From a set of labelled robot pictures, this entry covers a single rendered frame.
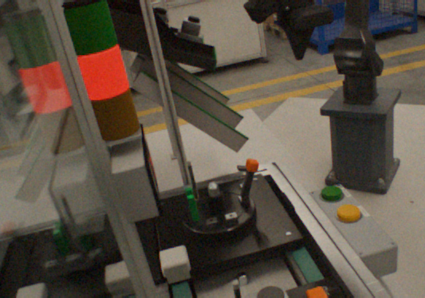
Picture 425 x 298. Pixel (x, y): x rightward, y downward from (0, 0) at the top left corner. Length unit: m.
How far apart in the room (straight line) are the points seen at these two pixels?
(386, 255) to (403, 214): 0.25
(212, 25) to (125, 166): 4.44
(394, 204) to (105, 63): 0.73
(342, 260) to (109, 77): 0.46
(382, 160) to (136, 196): 0.67
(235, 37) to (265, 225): 4.26
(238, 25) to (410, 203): 4.10
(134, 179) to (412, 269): 0.56
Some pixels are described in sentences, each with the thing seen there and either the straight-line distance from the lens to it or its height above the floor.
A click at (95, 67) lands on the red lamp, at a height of 1.35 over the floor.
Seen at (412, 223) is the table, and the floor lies 0.86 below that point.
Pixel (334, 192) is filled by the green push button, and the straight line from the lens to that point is 0.87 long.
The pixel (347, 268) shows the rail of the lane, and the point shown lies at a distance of 0.72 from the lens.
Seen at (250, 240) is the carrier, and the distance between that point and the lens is 0.77.
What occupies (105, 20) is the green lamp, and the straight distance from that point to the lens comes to 0.48.
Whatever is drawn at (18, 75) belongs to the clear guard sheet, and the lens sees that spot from 0.29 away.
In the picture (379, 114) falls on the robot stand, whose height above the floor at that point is 1.06.
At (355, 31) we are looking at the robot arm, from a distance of 0.96.
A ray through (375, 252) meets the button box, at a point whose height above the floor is 0.96.
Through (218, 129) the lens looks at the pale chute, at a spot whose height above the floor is 1.05.
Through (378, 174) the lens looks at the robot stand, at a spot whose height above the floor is 0.90.
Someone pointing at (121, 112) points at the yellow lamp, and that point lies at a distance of 0.50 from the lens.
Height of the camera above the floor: 1.45
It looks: 26 degrees down
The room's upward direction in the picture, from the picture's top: 11 degrees counter-clockwise
